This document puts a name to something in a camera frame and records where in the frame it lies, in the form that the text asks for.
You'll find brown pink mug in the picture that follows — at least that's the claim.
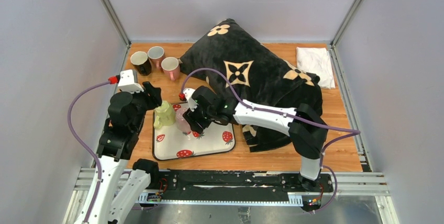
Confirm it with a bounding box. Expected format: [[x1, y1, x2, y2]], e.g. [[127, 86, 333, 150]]
[[147, 46, 165, 70]]

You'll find white folded cloth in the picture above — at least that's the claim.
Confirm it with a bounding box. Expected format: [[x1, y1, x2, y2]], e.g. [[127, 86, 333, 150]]
[[296, 47, 336, 89]]

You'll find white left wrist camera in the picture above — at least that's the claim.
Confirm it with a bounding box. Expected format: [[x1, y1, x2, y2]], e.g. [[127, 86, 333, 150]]
[[117, 69, 144, 94]]

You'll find purple camera cable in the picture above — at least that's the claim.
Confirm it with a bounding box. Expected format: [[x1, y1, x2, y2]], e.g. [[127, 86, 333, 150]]
[[179, 68, 361, 212], [67, 76, 119, 224]]

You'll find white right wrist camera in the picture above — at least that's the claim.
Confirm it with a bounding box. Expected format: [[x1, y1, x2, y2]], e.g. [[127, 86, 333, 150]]
[[183, 88, 198, 111]]

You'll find pink round mug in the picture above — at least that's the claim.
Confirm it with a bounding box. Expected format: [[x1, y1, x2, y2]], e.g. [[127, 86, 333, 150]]
[[161, 57, 180, 81]]

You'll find black mug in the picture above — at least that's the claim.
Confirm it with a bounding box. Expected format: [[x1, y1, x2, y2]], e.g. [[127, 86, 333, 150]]
[[130, 51, 152, 76]]

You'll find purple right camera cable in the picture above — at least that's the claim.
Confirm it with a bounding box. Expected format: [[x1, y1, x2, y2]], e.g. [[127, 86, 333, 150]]
[[179, 68, 361, 212]]

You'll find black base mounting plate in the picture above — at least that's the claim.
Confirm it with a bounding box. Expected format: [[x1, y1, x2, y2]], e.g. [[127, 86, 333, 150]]
[[135, 170, 336, 211]]

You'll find white strawberry tray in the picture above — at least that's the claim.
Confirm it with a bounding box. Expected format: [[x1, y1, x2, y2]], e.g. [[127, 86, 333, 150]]
[[152, 124, 236, 161]]

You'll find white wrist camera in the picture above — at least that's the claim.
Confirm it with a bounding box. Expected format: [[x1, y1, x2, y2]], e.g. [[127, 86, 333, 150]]
[[117, 69, 144, 94], [183, 88, 198, 111]]

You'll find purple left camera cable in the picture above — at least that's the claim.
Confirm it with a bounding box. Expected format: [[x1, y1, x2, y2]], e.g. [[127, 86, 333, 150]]
[[67, 76, 119, 224]]

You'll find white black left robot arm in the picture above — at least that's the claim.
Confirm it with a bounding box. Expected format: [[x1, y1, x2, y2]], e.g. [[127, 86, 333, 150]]
[[75, 82, 162, 223]]

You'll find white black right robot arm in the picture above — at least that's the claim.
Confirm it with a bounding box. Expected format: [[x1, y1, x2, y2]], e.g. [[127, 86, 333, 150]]
[[179, 86, 328, 192]]

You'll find black floral plush blanket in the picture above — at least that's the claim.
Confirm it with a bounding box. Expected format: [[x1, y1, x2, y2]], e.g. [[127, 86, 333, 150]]
[[179, 18, 323, 153]]

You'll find green octagonal mug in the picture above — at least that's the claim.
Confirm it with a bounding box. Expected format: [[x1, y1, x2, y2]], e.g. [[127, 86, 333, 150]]
[[153, 100, 176, 130]]

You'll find pink octagonal mug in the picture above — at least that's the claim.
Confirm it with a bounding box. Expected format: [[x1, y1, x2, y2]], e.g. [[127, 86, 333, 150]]
[[175, 108, 191, 134]]

